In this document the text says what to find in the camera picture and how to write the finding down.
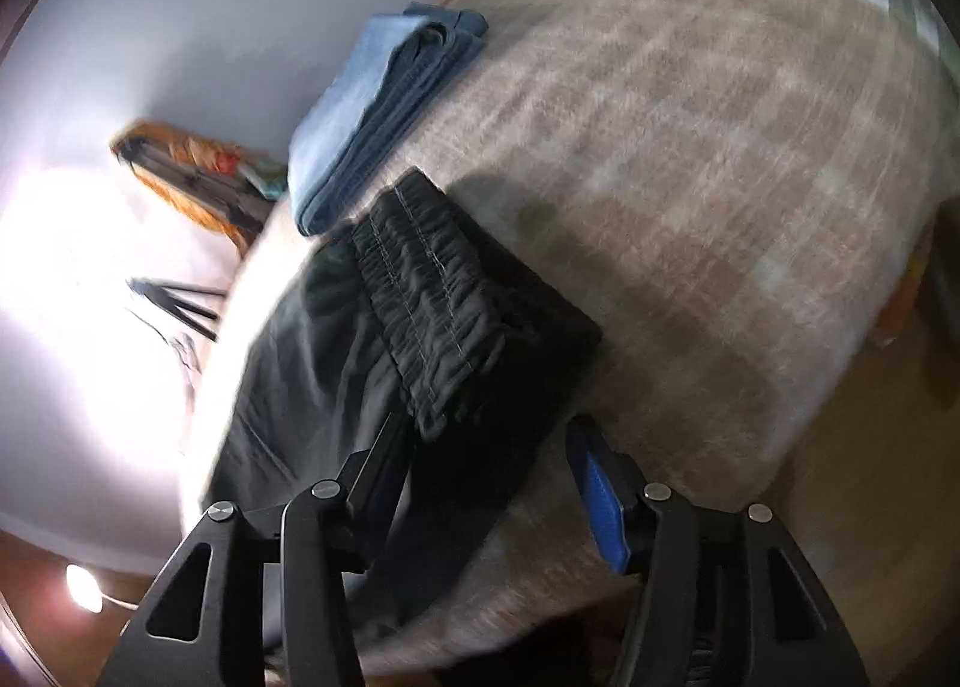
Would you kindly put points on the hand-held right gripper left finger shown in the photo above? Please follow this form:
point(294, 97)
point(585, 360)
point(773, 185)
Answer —
point(375, 477)

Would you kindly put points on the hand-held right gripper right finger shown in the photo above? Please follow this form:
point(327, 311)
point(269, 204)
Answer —
point(600, 499)

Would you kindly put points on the black pants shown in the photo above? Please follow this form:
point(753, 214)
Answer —
point(450, 327)

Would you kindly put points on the small black tripod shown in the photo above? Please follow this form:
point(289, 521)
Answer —
point(180, 312)

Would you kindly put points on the white clip lamp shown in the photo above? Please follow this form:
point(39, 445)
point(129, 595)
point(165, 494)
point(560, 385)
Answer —
point(84, 588)

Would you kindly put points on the folded silver tripod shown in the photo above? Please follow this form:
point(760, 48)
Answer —
point(202, 184)

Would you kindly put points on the folded blue cloth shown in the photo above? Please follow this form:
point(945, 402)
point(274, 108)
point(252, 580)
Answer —
point(337, 132)

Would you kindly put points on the beige checkered blanket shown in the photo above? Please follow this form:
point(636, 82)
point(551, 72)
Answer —
point(712, 169)

